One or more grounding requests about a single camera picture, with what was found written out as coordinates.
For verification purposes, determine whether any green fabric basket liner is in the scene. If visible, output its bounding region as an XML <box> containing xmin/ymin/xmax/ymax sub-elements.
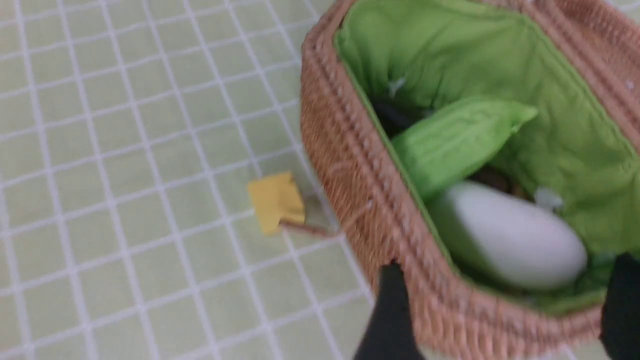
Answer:
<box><xmin>334</xmin><ymin>0</ymin><xmax>639</xmax><ymax>315</ymax></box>

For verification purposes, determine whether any woven wicker basket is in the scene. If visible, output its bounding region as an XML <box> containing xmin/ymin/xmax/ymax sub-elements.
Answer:
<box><xmin>301</xmin><ymin>0</ymin><xmax>639</xmax><ymax>360</ymax></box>

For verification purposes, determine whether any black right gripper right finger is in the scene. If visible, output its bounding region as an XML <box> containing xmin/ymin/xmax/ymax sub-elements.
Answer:
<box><xmin>599</xmin><ymin>252</ymin><xmax>640</xmax><ymax>360</ymax></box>

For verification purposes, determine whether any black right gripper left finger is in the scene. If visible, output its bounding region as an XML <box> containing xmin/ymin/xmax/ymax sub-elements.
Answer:
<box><xmin>353</xmin><ymin>262</ymin><xmax>425</xmax><ymax>360</ymax></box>

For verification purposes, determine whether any green toy bitter gourd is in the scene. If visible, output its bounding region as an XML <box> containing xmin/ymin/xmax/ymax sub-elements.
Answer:
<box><xmin>391</xmin><ymin>96</ymin><xmax>538</xmax><ymax>201</ymax></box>

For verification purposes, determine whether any white toy radish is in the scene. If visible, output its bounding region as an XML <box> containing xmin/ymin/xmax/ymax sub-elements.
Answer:
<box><xmin>427</xmin><ymin>181</ymin><xmax>588</xmax><ymax>291</ymax></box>

